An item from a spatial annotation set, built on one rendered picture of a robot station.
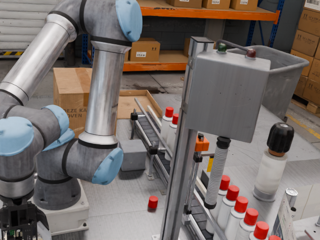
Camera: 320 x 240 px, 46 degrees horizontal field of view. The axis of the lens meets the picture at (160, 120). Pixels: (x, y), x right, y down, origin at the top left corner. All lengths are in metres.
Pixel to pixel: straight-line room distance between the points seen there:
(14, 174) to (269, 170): 0.91
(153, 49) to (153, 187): 3.74
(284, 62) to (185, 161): 3.10
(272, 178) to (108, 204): 0.60
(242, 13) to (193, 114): 4.64
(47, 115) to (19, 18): 4.49
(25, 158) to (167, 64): 4.48
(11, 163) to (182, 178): 0.51
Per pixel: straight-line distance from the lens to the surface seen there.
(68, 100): 1.53
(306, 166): 1.78
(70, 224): 1.27
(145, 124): 1.84
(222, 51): 0.93
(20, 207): 0.82
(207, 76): 0.89
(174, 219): 1.19
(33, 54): 0.99
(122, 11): 1.01
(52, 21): 1.06
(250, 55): 0.93
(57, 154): 1.13
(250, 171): 1.62
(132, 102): 2.17
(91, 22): 1.05
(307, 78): 4.91
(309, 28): 4.88
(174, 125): 1.49
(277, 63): 4.11
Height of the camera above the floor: 1.71
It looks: 26 degrees down
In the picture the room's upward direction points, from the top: 7 degrees clockwise
